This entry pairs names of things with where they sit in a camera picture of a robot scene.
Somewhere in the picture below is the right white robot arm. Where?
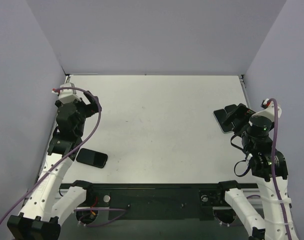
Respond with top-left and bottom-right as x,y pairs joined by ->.
215,101 -> 298,240

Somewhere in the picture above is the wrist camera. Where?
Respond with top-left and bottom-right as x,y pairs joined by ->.
258,98 -> 282,122
52,89 -> 81,104

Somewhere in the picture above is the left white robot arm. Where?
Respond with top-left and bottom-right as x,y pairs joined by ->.
7,86 -> 102,240

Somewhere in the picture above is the black phone clear case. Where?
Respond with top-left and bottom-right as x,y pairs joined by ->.
213,108 -> 234,134

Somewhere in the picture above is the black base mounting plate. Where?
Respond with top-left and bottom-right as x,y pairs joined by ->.
60,183 -> 257,222

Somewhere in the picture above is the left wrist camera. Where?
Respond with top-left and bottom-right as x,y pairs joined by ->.
52,89 -> 81,104

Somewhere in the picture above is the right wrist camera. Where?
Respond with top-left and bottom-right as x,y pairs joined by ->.
258,98 -> 282,122

